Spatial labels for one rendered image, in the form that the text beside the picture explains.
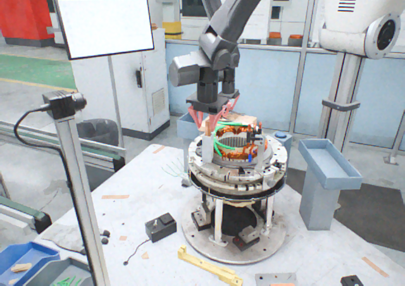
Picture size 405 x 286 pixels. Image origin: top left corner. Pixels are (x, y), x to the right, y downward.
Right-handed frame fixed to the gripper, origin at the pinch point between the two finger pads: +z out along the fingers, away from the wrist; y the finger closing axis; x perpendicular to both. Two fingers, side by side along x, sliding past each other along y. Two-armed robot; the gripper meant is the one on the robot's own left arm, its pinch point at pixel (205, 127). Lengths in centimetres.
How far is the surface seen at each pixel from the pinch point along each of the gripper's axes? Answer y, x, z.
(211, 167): 3.7, -2.9, 11.2
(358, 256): 50, 13, 41
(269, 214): 21.0, 7.9, 32.3
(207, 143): 1.2, -0.9, 4.9
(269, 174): 19.8, 1.3, 10.4
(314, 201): 33.4, 18.2, 28.9
